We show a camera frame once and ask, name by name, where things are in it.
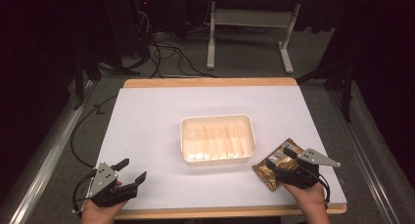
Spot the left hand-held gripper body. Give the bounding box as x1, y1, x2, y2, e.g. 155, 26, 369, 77
86, 161, 139, 208

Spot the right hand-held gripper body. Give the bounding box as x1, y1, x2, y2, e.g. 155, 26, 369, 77
274, 148, 343, 190

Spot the gold foil packet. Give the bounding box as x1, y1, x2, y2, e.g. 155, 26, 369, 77
252, 138, 306, 193

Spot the white plastic tray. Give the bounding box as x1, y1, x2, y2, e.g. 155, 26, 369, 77
179, 113, 256, 166

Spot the person's right hand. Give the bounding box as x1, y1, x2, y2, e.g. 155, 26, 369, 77
281, 181, 331, 224

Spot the person's left hand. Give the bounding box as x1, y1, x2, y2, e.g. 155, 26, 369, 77
80, 180, 127, 224

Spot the white table mat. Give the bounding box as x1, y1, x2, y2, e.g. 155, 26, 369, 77
95, 85, 347, 212

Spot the black metal stand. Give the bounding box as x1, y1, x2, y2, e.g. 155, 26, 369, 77
71, 50, 132, 112
296, 53, 356, 123

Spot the dark computer tower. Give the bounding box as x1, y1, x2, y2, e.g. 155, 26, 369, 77
106, 0, 155, 60

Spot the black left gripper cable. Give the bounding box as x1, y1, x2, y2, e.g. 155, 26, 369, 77
71, 169, 98, 216

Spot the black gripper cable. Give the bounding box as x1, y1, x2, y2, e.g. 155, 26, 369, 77
71, 169, 98, 216
308, 168, 332, 206

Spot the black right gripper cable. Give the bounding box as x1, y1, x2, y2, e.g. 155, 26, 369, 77
308, 168, 332, 206

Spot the long black floor cable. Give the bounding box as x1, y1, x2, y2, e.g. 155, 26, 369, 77
69, 94, 119, 170

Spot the aluminium rail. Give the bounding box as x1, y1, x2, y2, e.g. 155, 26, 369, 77
0, 79, 96, 224
328, 89, 403, 224

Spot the tangle of black cables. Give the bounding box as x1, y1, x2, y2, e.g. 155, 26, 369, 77
129, 8, 217, 79

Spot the white metal desk frame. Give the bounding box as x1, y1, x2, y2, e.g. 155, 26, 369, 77
206, 0, 301, 75

